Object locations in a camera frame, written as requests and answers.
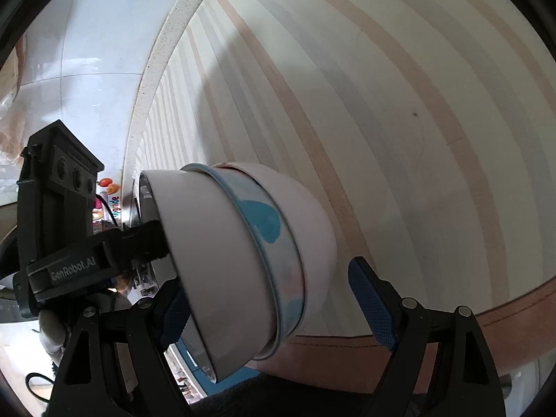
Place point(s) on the white bowl front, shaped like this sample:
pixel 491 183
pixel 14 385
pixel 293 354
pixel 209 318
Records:
pixel 309 223

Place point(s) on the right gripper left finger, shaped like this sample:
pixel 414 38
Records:
pixel 114 364

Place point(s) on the white bowl back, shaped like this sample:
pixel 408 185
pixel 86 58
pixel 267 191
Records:
pixel 213 251

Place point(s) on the white bowl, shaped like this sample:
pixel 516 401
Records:
pixel 213 251
pixel 309 223

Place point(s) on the colourful wall stickers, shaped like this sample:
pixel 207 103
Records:
pixel 107 209

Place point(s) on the striped cat print tablecloth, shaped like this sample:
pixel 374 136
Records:
pixel 426 128

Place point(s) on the floral blue rimmed bowl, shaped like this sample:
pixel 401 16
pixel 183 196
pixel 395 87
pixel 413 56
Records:
pixel 275 245

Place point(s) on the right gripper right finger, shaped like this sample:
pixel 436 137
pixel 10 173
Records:
pixel 464 381

